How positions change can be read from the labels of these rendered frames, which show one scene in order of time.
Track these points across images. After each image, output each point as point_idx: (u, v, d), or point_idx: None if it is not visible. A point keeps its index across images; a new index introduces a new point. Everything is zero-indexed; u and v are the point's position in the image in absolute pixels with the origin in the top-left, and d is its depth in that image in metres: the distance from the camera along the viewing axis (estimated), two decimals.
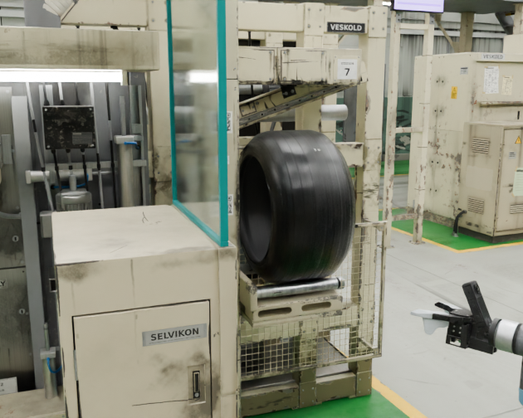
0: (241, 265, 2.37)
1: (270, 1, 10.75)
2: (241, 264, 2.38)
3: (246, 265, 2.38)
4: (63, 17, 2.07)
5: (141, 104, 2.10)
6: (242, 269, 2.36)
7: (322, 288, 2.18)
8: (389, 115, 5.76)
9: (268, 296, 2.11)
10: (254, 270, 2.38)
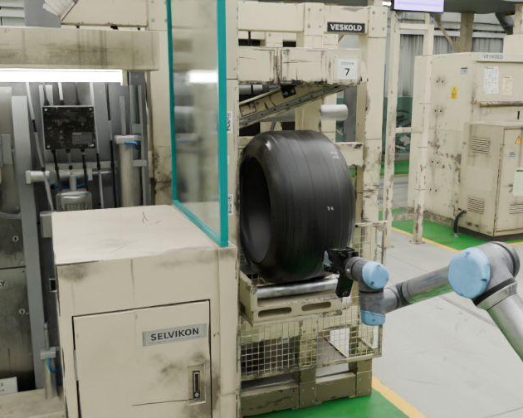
0: None
1: (270, 1, 10.75)
2: None
3: (246, 274, 2.40)
4: (63, 17, 2.07)
5: (141, 104, 2.10)
6: None
7: None
8: (389, 115, 5.76)
9: None
10: None
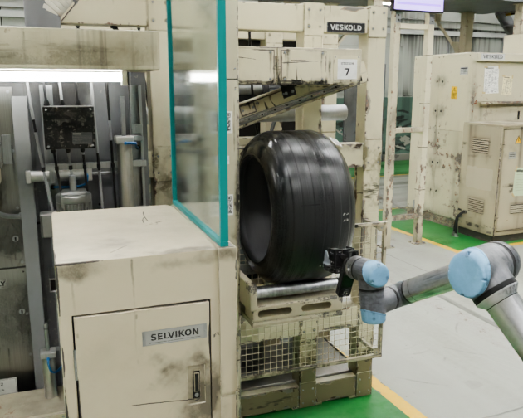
0: None
1: (270, 1, 10.75)
2: None
3: None
4: (63, 17, 2.07)
5: (141, 104, 2.10)
6: (240, 264, 2.39)
7: (320, 279, 2.19)
8: (389, 115, 5.76)
9: (266, 287, 2.11)
10: None
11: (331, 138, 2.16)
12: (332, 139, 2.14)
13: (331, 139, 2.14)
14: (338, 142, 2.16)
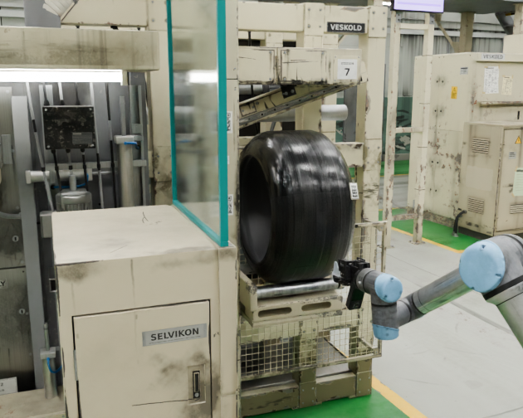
0: (242, 267, 2.37)
1: (270, 1, 10.75)
2: (241, 265, 2.37)
3: (247, 267, 2.37)
4: (63, 17, 2.07)
5: (141, 104, 2.10)
6: (242, 271, 2.36)
7: (321, 289, 2.19)
8: (389, 115, 5.76)
9: (267, 297, 2.12)
10: (254, 272, 2.39)
11: (352, 184, 2.04)
12: (351, 189, 2.03)
13: (350, 190, 2.03)
14: (357, 188, 2.05)
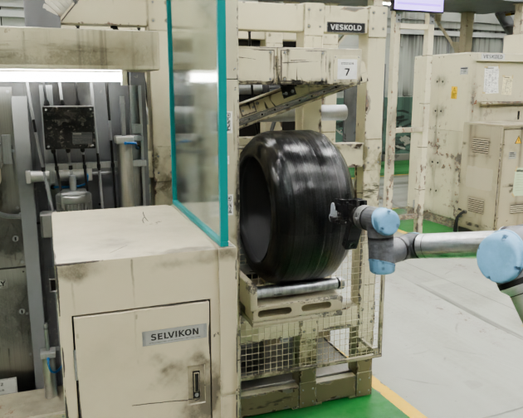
0: (242, 266, 2.37)
1: (270, 1, 10.75)
2: (241, 265, 2.37)
3: (247, 266, 2.37)
4: (63, 17, 2.07)
5: (141, 104, 2.10)
6: (242, 270, 2.36)
7: (321, 289, 2.18)
8: (389, 115, 5.76)
9: (267, 297, 2.12)
10: (254, 271, 2.38)
11: None
12: None
13: None
14: None
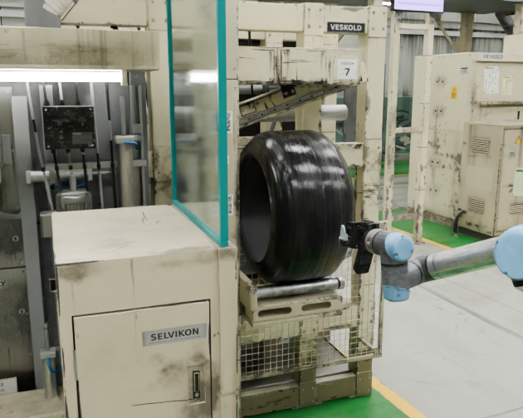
0: None
1: (270, 1, 10.75)
2: (242, 273, 2.37)
3: (246, 274, 2.38)
4: (63, 17, 2.07)
5: (141, 104, 2.10)
6: None
7: None
8: (389, 115, 5.76)
9: None
10: None
11: (350, 248, 2.08)
12: (348, 252, 2.09)
13: (346, 253, 2.09)
14: (354, 249, 2.10)
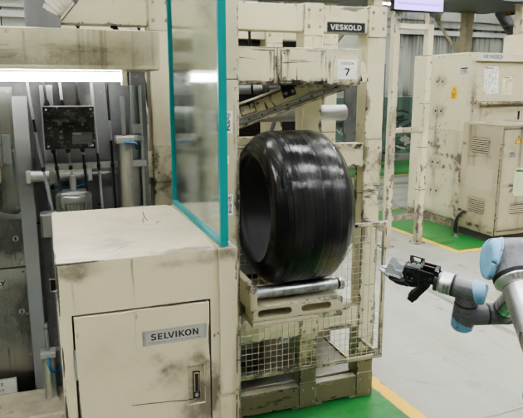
0: (242, 274, 2.37)
1: (270, 1, 10.75)
2: (242, 273, 2.37)
3: (247, 274, 2.38)
4: (63, 17, 2.07)
5: (141, 104, 2.10)
6: None
7: None
8: (389, 115, 5.76)
9: None
10: None
11: (349, 247, 2.08)
12: (347, 252, 2.09)
13: (346, 253, 2.09)
14: (350, 247, 2.11)
